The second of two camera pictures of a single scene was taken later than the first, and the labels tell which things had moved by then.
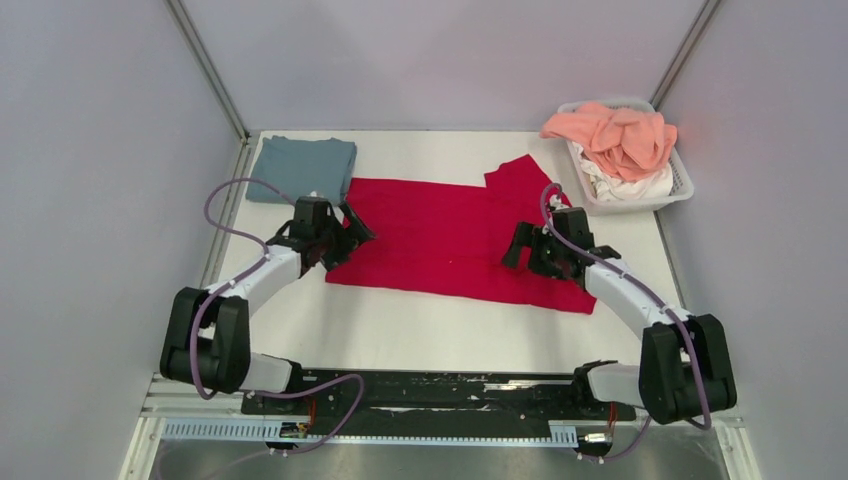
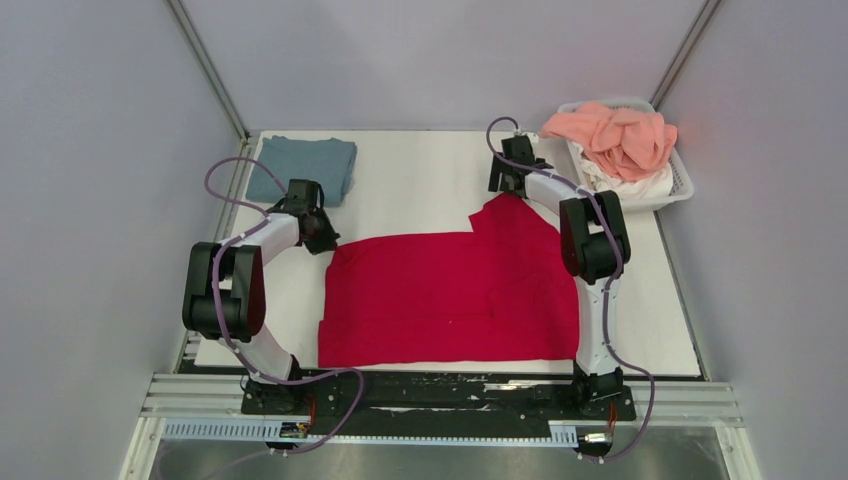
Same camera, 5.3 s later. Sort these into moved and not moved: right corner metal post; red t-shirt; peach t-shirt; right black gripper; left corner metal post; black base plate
Moved: red t-shirt; right black gripper
Not moved: peach t-shirt; black base plate; left corner metal post; right corner metal post
